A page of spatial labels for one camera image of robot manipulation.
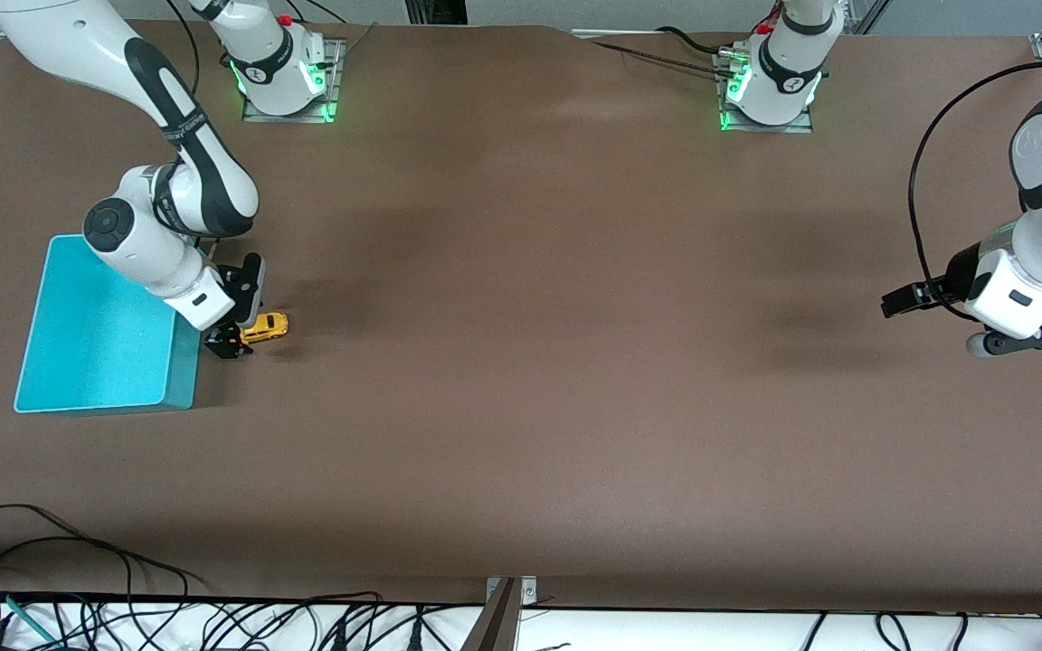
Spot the teal cable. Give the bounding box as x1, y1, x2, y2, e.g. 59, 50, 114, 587
4, 594, 59, 646

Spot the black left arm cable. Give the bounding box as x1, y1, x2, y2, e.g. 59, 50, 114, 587
908, 60, 1042, 317

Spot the yellow beetle toy car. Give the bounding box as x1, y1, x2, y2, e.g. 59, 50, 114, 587
241, 312, 289, 345

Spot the thick black base cable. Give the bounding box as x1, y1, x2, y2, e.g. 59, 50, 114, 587
655, 25, 730, 55

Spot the turquoise plastic bin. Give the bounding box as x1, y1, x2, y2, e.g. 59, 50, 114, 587
13, 233, 211, 415

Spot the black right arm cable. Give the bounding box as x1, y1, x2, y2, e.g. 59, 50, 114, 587
164, 0, 203, 99

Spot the thin black base cable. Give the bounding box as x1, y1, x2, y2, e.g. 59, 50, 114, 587
589, 40, 734, 75

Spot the small metal bracket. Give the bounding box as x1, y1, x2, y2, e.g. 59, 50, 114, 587
485, 575, 539, 609

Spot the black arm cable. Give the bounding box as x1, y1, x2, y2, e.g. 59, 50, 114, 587
908, 60, 1042, 317
164, 0, 203, 99

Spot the brown table mat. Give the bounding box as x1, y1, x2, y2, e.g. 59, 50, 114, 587
0, 16, 1042, 618

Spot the aluminium frame post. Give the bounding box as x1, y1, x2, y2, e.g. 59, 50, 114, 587
845, 0, 888, 35

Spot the thin black cable loop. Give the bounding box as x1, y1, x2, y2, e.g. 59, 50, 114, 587
0, 503, 88, 543
0, 537, 211, 602

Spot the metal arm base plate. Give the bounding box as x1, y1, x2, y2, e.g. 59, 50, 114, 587
241, 38, 346, 125
716, 52, 816, 135

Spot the grey metal bar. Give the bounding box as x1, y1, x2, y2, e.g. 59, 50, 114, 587
459, 579, 519, 651

